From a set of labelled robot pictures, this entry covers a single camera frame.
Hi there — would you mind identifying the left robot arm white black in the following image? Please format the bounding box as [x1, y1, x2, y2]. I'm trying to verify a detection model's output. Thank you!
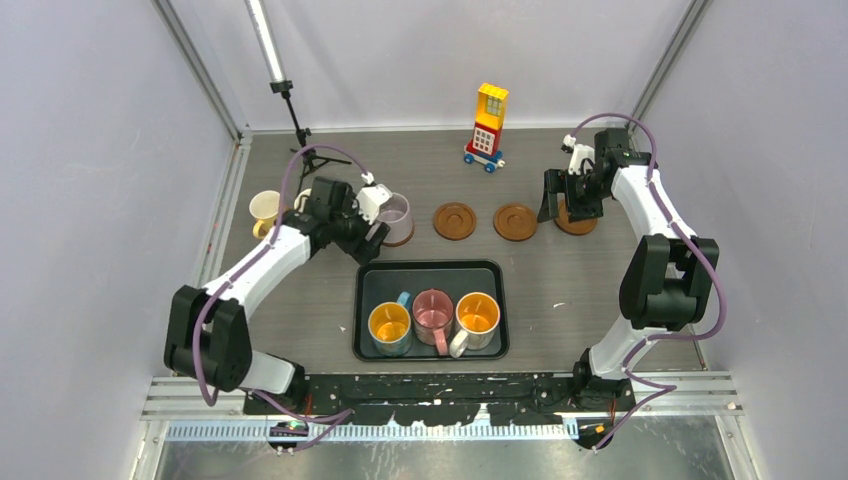
[164, 175, 392, 414]

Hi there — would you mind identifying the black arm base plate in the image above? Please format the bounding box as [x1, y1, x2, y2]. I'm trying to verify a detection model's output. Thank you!
[275, 372, 635, 426]

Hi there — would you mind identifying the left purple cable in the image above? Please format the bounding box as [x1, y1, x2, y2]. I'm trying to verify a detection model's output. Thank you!
[190, 144, 372, 454]

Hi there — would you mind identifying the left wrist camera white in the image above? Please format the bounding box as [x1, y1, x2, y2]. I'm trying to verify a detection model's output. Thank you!
[356, 172, 393, 224]

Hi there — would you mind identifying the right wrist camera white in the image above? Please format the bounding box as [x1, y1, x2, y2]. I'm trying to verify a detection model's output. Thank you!
[561, 134, 595, 175]

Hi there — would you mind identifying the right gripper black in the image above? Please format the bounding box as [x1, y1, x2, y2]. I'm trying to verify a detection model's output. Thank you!
[539, 168, 612, 224]

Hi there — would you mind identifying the dark wooden coaster two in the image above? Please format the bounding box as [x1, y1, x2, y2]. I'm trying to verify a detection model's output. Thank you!
[554, 200, 598, 236]

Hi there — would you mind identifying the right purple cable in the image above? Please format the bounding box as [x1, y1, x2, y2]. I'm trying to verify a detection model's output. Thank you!
[569, 112, 730, 453]

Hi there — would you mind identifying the lilac textured mug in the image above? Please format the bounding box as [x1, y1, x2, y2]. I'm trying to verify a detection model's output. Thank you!
[377, 193, 414, 247]

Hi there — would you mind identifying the white cup black outside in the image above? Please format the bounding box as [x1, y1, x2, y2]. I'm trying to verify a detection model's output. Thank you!
[292, 188, 312, 212]

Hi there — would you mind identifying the white mug orange inside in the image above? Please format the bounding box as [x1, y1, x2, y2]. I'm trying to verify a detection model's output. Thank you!
[449, 292, 501, 358]

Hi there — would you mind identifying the dark wooden coaster one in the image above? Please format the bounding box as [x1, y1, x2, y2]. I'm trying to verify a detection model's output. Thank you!
[382, 217, 415, 247]

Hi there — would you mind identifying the blue mug yellow inside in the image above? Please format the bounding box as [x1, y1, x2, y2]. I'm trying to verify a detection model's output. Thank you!
[367, 291, 413, 357]

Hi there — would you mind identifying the silver microphone on tripod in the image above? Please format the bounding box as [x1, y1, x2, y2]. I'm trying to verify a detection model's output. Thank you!
[244, 0, 352, 188]

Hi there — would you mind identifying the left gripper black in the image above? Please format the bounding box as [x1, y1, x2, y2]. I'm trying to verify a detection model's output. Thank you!
[329, 194, 388, 265]

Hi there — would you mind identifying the dark wooden coaster three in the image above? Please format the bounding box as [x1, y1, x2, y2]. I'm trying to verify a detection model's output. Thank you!
[493, 203, 538, 242]

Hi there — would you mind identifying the toy block tower on wheels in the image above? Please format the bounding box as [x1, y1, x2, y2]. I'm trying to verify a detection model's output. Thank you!
[463, 83, 509, 173]

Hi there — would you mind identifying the pink patterned mug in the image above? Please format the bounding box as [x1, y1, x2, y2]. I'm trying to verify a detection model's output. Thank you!
[412, 289, 454, 356]

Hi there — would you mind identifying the dark wooden coaster four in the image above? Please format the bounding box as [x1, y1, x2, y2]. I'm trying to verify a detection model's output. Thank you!
[432, 202, 477, 241]

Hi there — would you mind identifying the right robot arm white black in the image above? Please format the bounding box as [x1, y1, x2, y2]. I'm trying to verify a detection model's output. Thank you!
[537, 128, 720, 411]

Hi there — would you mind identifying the cream cup yellow handle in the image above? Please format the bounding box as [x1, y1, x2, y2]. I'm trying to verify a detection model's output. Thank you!
[249, 190, 280, 240]

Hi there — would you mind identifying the purple cable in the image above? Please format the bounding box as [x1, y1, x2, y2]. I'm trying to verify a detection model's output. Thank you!
[190, 144, 372, 454]
[569, 112, 730, 453]

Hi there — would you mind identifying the black serving tray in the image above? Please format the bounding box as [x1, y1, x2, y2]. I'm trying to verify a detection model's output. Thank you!
[352, 259, 510, 362]

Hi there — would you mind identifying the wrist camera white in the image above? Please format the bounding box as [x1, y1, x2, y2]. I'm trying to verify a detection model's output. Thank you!
[561, 134, 595, 175]
[356, 172, 393, 224]

